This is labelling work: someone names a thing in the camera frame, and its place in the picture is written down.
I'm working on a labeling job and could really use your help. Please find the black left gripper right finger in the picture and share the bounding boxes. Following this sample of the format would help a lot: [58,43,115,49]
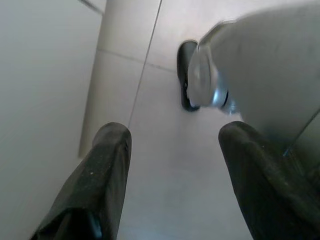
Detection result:
[218,121,320,240]

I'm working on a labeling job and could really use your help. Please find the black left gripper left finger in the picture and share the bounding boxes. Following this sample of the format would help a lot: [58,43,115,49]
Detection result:
[29,121,133,240]

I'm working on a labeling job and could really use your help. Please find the white panel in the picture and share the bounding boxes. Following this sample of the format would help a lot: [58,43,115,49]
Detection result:
[0,0,107,240]

